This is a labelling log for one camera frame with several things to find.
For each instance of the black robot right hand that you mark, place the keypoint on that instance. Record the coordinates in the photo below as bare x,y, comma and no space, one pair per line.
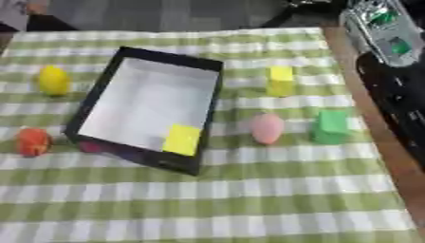
395,101

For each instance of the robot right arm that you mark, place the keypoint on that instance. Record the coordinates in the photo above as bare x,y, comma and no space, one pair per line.
383,30

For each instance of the black box with white inside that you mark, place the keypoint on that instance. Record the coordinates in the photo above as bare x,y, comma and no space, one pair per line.
145,98

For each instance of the green block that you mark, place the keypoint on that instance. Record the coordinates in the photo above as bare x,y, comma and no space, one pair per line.
331,126

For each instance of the yellow rectangular block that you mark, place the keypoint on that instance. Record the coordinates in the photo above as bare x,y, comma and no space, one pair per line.
280,80

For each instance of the pink toy peach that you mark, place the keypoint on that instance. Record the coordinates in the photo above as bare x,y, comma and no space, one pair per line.
266,127

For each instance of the purple toy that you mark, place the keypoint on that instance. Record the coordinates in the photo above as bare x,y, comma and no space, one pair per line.
89,146

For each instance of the yellow toy lemon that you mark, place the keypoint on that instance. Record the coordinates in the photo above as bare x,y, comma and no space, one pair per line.
53,80

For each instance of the red toy apple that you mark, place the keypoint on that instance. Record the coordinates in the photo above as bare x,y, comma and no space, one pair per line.
32,142

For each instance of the person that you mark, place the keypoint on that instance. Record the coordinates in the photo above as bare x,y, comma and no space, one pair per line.
34,12

